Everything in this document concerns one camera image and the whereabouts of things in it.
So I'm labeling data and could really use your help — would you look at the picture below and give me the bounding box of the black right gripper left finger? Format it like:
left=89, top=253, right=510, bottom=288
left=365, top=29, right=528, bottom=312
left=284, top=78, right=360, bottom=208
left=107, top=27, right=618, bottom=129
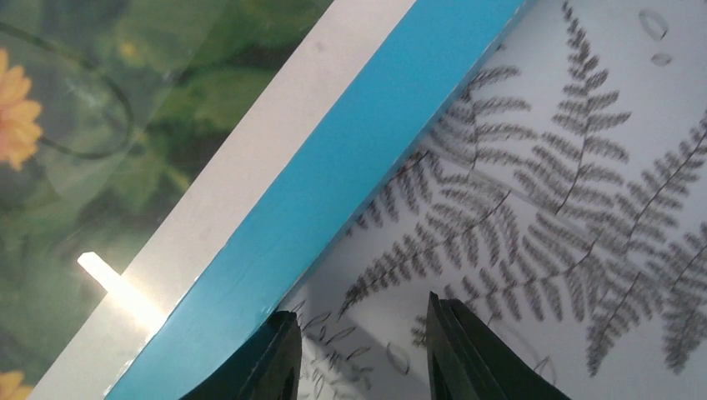
left=183, top=311, right=302, bottom=400

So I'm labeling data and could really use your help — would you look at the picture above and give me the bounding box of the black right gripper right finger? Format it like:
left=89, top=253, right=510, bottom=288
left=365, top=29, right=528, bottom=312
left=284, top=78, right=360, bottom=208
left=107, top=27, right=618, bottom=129
left=425, top=292, right=569, bottom=400

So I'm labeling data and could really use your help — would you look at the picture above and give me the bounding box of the sunflower photo print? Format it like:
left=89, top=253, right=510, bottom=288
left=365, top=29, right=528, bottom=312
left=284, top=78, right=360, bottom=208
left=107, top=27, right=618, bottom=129
left=1, top=0, right=329, bottom=390

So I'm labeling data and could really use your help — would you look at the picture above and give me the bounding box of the wooden picture frame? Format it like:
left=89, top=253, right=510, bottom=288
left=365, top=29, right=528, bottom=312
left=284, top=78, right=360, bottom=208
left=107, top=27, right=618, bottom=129
left=112, top=1, right=530, bottom=399

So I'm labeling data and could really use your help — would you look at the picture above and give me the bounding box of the white mat board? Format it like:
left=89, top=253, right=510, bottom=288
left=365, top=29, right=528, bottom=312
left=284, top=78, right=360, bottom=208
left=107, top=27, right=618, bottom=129
left=31, top=1, right=411, bottom=399

